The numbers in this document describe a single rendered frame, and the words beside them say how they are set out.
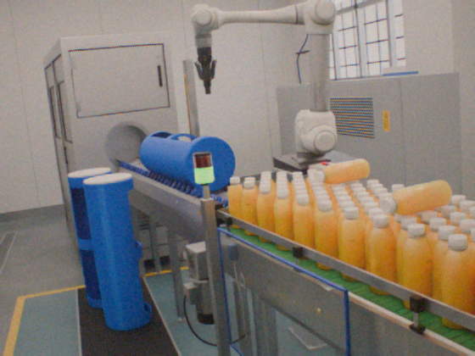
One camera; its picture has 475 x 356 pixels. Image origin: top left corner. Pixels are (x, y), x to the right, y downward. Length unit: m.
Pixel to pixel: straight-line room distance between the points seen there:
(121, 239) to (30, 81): 4.65
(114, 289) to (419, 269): 2.09
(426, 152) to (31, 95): 5.24
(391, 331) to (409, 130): 2.50
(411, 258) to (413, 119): 2.46
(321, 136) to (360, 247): 1.11
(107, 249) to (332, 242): 1.68
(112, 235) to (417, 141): 2.11
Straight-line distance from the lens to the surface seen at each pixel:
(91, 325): 3.30
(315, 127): 2.53
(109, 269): 3.02
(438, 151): 3.84
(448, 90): 3.86
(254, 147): 7.81
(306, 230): 1.67
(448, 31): 4.70
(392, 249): 1.38
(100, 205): 2.92
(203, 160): 1.74
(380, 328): 1.33
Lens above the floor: 1.46
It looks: 10 degrees down
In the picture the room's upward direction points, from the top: 6 degrees counter-clockwise
